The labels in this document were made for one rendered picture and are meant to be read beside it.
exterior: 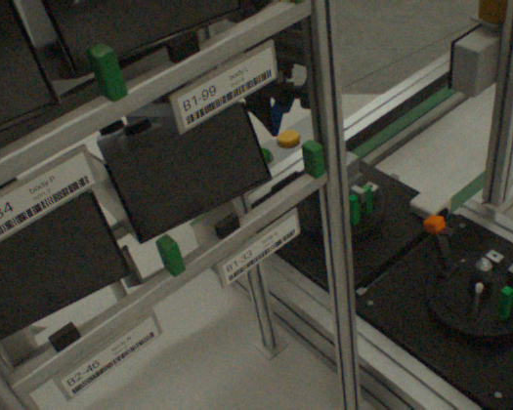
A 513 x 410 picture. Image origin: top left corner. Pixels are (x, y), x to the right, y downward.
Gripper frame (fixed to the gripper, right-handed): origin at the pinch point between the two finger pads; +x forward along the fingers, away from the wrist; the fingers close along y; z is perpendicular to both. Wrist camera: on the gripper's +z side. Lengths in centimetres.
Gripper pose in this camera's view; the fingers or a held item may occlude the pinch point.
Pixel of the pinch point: (273, 117)
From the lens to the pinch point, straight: 102.8
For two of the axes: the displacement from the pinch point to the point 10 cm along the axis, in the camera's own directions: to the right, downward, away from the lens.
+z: 2.8, -6.8, 6.7
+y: -9.5, -0.9, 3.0
